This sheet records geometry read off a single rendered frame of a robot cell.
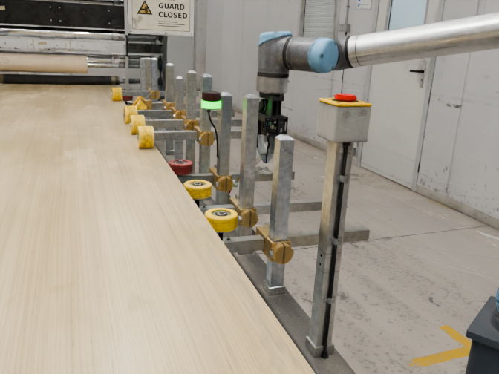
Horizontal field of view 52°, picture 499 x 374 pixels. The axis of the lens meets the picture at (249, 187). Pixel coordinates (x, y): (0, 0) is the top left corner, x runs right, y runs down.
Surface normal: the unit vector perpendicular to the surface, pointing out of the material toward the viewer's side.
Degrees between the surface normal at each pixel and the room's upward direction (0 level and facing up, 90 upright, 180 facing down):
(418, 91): 90
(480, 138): 90
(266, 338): 0
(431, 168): 90
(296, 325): 0
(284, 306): 0
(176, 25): 90
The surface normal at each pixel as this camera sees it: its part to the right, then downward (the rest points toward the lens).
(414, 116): -0.93, 0.07
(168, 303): 0.05, -0.95
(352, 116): 0.32, 0.30
